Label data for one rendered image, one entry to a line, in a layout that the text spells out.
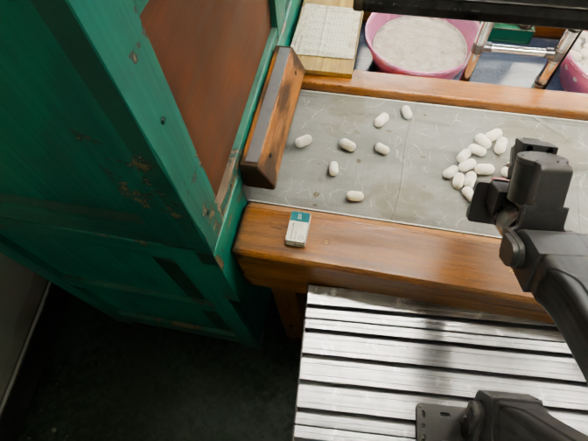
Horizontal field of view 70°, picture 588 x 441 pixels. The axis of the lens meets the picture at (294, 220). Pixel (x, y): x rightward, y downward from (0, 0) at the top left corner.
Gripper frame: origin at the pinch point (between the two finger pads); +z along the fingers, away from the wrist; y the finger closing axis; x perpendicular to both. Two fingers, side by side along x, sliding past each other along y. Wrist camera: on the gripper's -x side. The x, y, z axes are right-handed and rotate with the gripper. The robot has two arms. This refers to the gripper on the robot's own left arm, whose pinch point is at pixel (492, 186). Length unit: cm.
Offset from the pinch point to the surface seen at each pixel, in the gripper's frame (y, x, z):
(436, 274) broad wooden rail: 7.3, 13.9, -8.4
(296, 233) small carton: 31.8, 10.7, -7.5
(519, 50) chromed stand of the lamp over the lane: -4.6, -21.5, 22.6
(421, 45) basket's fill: 12.6, -20.5, 38.5
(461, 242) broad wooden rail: 3.3, 9.7, -3.3
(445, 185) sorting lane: 5.7, 3.5, 8.4
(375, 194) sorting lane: 18.8, 6.1, 5.2
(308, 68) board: 36.9, -13.9, 24.2
